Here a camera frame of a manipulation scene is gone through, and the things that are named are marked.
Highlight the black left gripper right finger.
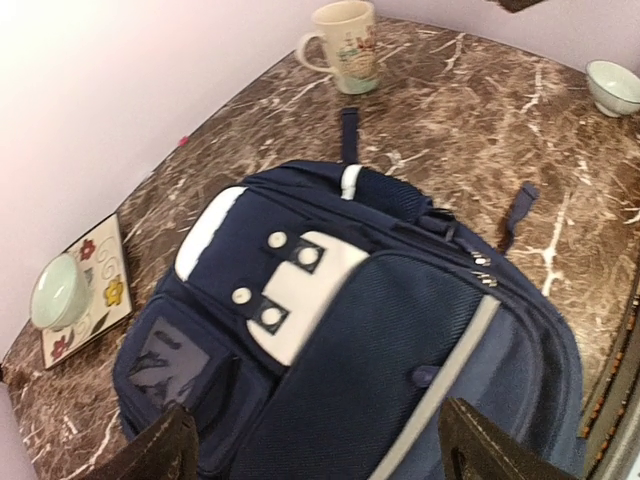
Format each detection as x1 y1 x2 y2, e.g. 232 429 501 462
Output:
438 397 580 479

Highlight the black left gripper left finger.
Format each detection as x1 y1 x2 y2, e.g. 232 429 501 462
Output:
97 404 199 480

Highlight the navy blue student backpack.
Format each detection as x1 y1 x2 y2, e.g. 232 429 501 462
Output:
113 108 585 479

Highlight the pale green bowl on plate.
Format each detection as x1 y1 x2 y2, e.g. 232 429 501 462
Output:
30 253 92 331

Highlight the square floral plate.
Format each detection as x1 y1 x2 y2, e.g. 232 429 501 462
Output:
40 213 133 370

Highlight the pale green bowl right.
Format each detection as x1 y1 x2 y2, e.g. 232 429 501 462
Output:
586 60 639 118

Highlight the cream floral mug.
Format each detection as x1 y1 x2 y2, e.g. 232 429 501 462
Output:
295 1 379 95

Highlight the black front rail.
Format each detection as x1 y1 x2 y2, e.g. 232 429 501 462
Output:
579 296 639 479

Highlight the right black frame post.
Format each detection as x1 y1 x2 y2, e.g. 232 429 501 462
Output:
488 0 545 13

